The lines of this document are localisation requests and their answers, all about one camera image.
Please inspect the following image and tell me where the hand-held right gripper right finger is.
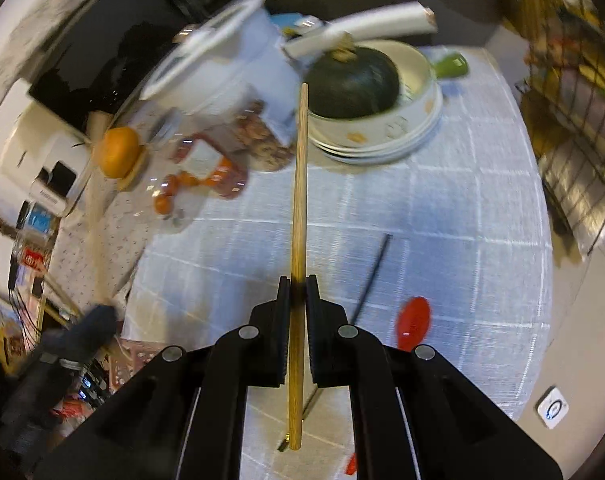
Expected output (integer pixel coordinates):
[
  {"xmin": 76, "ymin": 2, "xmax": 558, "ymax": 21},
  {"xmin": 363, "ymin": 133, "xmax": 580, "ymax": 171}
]
[{"xmin": 307, "ymin": 275, "xmax": 564, "ymax": 480}]

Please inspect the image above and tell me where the dark green squash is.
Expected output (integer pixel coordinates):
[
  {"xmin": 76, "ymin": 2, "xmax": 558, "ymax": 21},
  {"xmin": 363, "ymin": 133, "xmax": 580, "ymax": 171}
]
[{"xmin": 305, "ymin": 45, "xmax": 401, "ymax": 120}]

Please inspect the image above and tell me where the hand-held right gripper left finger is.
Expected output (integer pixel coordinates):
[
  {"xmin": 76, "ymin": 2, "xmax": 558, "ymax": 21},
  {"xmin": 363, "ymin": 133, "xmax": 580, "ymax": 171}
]
[{"xmin": 34, "ymin": 276, "xmax": 292, "ymax": 480}]

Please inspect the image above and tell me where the red spice jar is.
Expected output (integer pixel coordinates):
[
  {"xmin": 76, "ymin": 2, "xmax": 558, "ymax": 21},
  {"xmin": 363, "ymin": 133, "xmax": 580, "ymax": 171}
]
[{"xmin": 174, "ymin": 132, "xmax": 252, "ymax": 202}]

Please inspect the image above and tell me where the checkered grey tablecloth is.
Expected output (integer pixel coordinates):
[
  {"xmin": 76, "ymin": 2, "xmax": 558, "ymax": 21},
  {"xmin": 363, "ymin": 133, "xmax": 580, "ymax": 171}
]
[{"xmin": 117, "ymin": 45, "xmax": 554, "ymax": 480}]

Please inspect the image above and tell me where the pink perforated utensil holder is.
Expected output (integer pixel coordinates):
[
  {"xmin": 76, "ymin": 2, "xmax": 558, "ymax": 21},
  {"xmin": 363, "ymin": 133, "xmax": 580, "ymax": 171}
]
[{"xmin": 104, "ymin": 339, "xmax": 164, "ymax": 402}]

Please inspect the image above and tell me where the white floor socket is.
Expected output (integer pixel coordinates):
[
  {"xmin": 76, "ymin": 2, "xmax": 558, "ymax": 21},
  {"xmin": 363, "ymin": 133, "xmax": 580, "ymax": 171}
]
[{"xmin": 536, "ymin": 385, "xmax": 572, "ymax": 431}]

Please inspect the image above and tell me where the blue label plastic jar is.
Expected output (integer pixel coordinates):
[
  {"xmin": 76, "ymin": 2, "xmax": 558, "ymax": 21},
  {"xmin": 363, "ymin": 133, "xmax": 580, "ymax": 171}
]
[{"xmin": 16, "ymin": 201, "xmax": 59, "ymax": 242}]

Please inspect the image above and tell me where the white electric cooker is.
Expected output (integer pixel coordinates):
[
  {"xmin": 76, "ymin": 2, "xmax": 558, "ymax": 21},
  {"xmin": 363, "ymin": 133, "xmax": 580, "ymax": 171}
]
[{"xmin": 139, "ymin": 0, "xmax": 309, "ymax": 149}]

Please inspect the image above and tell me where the dried slices jar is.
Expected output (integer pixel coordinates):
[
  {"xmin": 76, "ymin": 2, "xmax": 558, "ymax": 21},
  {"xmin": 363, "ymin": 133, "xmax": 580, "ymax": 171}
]
[{"xmin": 231, "ymin": 101, "xmax": 296, "ymax": 172}]

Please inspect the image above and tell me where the green spoon handle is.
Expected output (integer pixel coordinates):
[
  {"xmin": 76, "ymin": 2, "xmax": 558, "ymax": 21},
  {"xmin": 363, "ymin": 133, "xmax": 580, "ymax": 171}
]
[{"xmin": 429, "ymin": 53, "xmax": 469, "ymax": 81}]

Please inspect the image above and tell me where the black chopstick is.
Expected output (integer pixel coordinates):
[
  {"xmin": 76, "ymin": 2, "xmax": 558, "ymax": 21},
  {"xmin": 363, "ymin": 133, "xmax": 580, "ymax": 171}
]
[{"xmin": 277, "ymin": 233, "xmax": 393, "ymax": 454}]

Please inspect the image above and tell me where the red label plastic jar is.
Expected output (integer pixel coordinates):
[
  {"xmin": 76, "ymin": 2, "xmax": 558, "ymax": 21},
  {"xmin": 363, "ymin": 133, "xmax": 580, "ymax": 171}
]
[{"xmin": 11, "ymin": 241, "xmax": 52, "ymax": 282}]

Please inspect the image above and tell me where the blue packet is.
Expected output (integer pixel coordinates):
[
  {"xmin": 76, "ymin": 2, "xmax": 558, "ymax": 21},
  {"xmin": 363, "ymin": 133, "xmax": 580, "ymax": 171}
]
[{"xmin": 271, "ymin": 12, "xmax": 329, "ymax": 37}]

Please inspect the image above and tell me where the black wire dish rack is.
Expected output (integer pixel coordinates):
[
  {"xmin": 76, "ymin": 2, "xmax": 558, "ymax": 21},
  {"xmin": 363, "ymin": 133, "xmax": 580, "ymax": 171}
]
[{"xmin": 499, "ymin": 0, "xmax": 605, "ymax": 262}]

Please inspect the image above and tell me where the orange fruit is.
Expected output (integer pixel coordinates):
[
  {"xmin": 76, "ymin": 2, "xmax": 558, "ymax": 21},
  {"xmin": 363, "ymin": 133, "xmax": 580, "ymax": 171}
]
[{"xmin": 98, "ymin": 127, "xmax": 142, "ymax": 180}]

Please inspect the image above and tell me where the lilac dotted cloth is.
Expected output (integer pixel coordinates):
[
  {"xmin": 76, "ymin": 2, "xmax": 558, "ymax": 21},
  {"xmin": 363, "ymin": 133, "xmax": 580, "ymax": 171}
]
[{"xmin": 46, "ymin": 160, "xmax": 154, "ymax": 307}]

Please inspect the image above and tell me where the cream patterned bowl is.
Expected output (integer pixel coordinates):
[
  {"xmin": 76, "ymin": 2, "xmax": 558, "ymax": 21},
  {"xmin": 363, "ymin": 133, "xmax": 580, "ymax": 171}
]
[{"xmin": 309, "ymin": 77, "xmax": 444, "ymax": 147}]

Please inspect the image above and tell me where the white plate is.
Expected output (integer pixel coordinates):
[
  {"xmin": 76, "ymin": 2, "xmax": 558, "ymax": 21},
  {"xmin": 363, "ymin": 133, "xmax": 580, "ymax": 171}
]
[{"xmin": 311, "ymin": 105, "xmax": 444, "ymax": 166}]

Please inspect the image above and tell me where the red plastic spoon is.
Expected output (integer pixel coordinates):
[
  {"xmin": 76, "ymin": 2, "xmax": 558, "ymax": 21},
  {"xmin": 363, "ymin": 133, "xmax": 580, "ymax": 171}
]
[{"xmin": 346, "ymin": 295, "xmax": 433, "ymax": 477}]

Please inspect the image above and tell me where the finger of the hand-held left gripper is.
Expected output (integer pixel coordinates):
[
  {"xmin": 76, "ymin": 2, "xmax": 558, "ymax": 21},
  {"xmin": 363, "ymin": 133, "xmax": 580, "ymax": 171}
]
[{"xmin": 42, "ymin": 304, "xmax": 122, "ymax": 367}]

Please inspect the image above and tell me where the black microwave oven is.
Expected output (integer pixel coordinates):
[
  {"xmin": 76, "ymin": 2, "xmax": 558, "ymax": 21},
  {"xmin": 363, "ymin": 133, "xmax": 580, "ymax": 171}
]
[{"xmin": 26, "ymin": 0, "xmax": 249, "ymax": 134}]

